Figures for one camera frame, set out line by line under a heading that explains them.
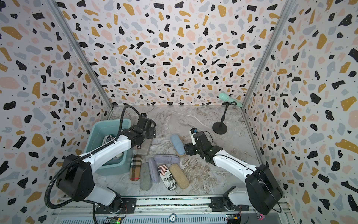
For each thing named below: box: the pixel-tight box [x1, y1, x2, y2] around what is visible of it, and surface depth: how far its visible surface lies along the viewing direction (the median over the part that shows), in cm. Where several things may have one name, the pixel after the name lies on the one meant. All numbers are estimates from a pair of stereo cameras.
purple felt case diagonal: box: [148, 157, 160, 184], surface depth 83 cm
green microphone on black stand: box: [212, 92, 243, 135], surface depth 107 cm
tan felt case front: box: [169, 163, 190, 190], surface depth 83 cm
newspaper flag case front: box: [157, 164, 178, 191], surface depth 82 cm
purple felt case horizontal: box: [153, 154, 180, 164], surface depth 87 cm
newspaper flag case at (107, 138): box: [101, 134, 116, 146], surface depth 92 cm
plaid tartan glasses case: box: [129, 154, 142, 182], surface depth 85 cm
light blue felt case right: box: [170, 133, 186, 155], surface depth 94 cm
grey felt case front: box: [139, 162, 152, 192], surface depth 82 cm
